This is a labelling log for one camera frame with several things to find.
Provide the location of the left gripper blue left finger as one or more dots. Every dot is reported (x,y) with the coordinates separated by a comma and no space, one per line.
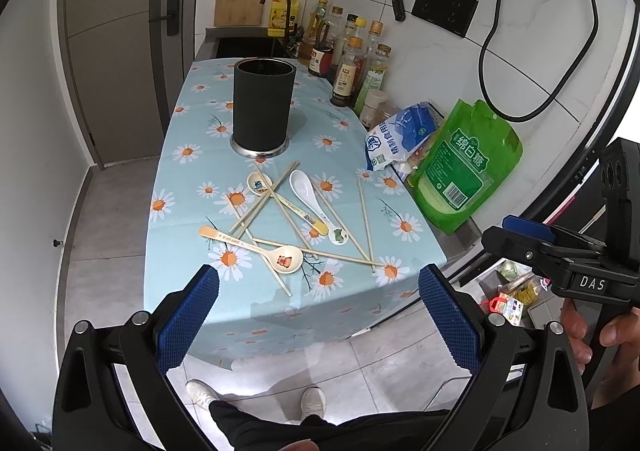
(180,316)

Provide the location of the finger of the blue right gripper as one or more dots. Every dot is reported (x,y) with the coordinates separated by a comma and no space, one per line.
(528,228)

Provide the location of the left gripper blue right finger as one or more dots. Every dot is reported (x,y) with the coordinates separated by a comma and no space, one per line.
(456,318)

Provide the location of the white ceramic spoon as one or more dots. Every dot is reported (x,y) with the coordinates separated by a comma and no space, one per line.
(302,187)

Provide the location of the person's right hand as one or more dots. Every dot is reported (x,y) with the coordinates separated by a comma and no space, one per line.
(622,332)

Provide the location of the white left shoe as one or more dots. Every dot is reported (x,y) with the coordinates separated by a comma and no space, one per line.
(200,393)

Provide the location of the white shoe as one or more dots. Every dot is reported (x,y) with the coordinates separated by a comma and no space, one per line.
(313,403)
(200,393)

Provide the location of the green sugar bag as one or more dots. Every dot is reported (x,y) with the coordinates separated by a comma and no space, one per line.
(474,151)

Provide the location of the wooden chopstick pair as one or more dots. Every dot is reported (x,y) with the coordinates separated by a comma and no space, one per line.
(245,220)

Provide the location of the spoon with green frog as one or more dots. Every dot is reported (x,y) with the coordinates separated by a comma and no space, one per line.
(337,235)

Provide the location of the white right shoe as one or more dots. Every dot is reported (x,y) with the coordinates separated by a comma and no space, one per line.
(313,403)

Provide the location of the wooden chopstick crossing spoons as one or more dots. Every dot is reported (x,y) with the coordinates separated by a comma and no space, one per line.
(287,217)

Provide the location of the blue white salt bag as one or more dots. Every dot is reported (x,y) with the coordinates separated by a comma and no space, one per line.
(396,138)

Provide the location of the daisy print blue tablecloth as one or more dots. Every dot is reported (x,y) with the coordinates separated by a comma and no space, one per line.
(201,181)

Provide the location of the cream spoon blue cartoon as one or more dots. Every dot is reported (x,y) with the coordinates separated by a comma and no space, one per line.
(258,185)

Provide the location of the clear plastic jar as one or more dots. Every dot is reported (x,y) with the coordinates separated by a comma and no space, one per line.
(376,108)

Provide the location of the red label sauce bottle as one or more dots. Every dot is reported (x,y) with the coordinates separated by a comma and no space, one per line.
(321,52)

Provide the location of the black cylindrical utensil holder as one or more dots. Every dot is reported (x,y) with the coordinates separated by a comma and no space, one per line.
(262,95)

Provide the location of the yellow oil bottle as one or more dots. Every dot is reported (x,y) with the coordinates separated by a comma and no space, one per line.
(317,19)

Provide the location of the black faucet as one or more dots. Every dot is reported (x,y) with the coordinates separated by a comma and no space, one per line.
(285,41)

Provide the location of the yellow detergent bottle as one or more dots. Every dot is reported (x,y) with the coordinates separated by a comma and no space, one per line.
(279,16)

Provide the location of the grey door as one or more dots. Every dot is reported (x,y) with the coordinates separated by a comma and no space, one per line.
(110,68)

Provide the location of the black wall outlet panel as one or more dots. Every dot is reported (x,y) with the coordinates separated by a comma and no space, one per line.
(455,16)

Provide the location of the black door handle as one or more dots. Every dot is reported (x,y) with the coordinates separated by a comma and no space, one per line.
(171,17)

